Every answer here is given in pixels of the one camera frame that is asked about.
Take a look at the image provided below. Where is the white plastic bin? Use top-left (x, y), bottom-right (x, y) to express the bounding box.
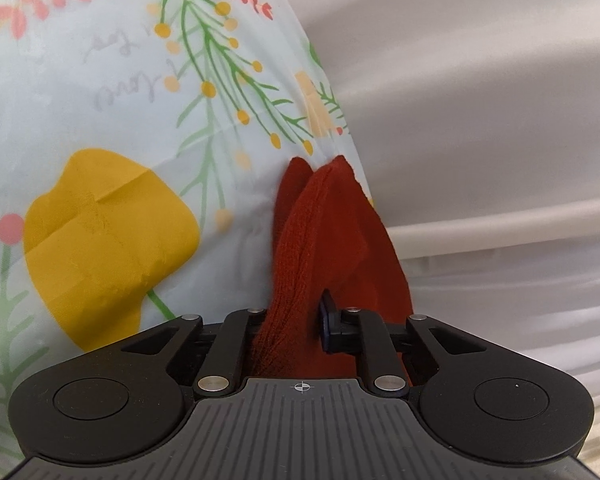
top-left (250, 0), bottom-right (600, 411)

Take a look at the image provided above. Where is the floral bedsheet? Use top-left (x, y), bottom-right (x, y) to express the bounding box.
top-left (0, 0), bottom-right (376, 480)

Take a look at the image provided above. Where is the red knit cardigan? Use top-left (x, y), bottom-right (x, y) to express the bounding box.
top-left (252, 155), bottom-right (415, 387)

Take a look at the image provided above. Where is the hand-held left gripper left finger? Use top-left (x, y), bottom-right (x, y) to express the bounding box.
top-left (122, 307), bottom-right (268, 397)

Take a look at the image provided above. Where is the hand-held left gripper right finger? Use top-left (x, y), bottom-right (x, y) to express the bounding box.
top-left (319, 289), bottom-right (487, 397)

